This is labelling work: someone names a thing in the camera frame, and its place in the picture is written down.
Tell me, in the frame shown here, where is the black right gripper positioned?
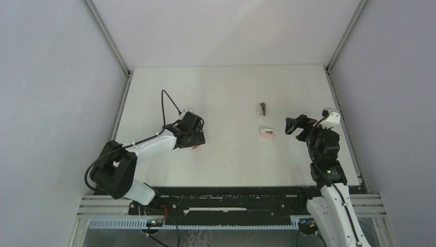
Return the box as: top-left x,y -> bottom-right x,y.
285,114 -> 332,162

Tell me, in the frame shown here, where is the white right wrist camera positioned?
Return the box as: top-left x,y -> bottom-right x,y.
320,108 -> 341,129

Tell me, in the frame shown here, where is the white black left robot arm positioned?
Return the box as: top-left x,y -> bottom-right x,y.
85,111 -> 206,215

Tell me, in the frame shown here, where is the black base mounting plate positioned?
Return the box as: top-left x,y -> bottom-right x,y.
128,186 -> 320,226

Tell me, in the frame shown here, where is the aluminium frame rail left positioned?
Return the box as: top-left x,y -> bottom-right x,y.
81,0 -> 134,140

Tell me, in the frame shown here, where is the aluminium frame rail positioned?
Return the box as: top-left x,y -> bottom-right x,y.
324,0 -> 371,192
81,0 -> 134,140

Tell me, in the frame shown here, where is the front aluminium rail assembly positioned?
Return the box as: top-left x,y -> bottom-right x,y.
68,194 -> 397,247

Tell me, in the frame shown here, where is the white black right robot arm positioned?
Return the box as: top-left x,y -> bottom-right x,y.
285,110 -> 370,246

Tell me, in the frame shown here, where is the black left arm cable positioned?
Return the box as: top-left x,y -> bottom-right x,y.
84,89 -> 185,192

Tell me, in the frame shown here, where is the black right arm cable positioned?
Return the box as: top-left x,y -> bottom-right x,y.
305,116 -> 362,247

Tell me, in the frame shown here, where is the aluminium frame rail right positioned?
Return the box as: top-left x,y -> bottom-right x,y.
324,0 -> 371,192

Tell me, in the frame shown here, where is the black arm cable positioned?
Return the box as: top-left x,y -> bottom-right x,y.
84,89 -> 185,192
305,116 -> 362,247

